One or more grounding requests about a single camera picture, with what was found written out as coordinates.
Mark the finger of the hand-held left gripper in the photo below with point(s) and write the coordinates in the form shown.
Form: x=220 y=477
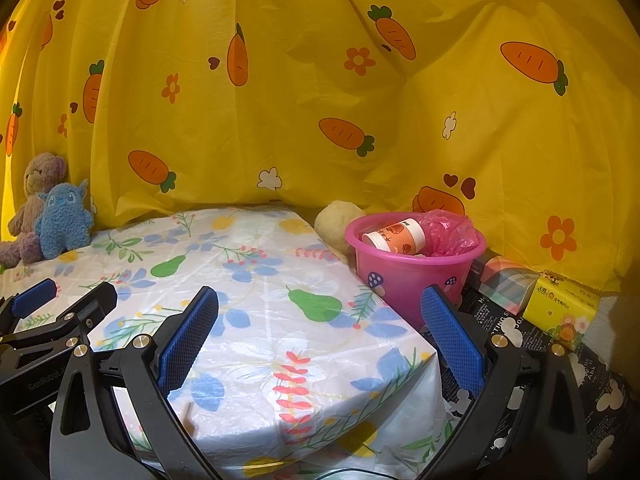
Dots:
x=60 y=335
x=32 y=297

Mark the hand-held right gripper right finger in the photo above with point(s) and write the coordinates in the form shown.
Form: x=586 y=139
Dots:
x=452 y=340

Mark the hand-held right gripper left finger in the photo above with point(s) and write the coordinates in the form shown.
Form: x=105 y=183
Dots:
x=187 y=340

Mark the pink plastic bucket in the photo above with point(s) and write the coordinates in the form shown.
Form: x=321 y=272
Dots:
x=415 y=275

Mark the pink plastic bag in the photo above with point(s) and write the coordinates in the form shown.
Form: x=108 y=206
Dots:
x=447 y=235

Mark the white cup with orange label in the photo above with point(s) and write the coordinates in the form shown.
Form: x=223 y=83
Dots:
x=400 y=237

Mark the black printed cloth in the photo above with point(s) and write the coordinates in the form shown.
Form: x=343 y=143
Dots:
x=505 y=325

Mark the blue plush monster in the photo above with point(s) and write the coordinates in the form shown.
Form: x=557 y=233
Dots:
x=62 y=220

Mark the pastel plaid pack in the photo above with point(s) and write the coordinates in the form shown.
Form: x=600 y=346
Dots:
x=505 y=275

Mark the brown teddy bear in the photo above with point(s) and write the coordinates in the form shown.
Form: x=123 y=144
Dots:
x=30 y=200

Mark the floral plastic tablecloth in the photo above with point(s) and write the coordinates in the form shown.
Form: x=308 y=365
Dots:
x=260 y=270

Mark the yellow tissue pack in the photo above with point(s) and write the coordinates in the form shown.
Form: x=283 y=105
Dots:
x=565 y=310

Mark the cream plush toy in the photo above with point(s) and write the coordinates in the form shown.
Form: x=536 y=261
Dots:
x=335 y=225

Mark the yellow carrot print curtain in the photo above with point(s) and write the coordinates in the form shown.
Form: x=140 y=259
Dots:
x=325 y=85

